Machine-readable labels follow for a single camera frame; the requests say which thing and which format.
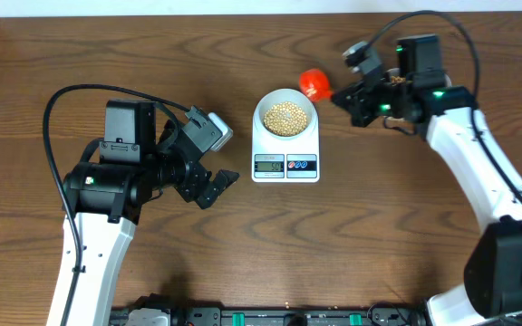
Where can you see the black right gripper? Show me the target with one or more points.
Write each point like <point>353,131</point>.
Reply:
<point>354,105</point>

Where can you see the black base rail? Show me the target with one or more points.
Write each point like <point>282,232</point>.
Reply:
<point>156,310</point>

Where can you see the soybeans in bowl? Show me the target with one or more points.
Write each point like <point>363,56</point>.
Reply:
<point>285,119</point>

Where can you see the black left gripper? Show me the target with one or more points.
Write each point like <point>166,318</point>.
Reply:
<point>192,186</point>

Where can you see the white digital kitchen scale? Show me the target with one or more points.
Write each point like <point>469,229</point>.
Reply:
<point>285,160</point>

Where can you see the soybeans pile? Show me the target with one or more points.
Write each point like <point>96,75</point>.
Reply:
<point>397,79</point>

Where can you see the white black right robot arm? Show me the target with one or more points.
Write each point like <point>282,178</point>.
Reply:
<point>448,118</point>

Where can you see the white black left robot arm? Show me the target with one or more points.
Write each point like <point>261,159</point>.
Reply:
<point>104,193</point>

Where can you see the clear plastic soybean container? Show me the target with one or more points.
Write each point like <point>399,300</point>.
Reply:
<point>392,71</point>

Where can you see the red measuring scoop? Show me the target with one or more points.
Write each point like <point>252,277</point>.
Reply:
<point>315,85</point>

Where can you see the grey round bowl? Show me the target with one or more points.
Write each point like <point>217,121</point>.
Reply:
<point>283,95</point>

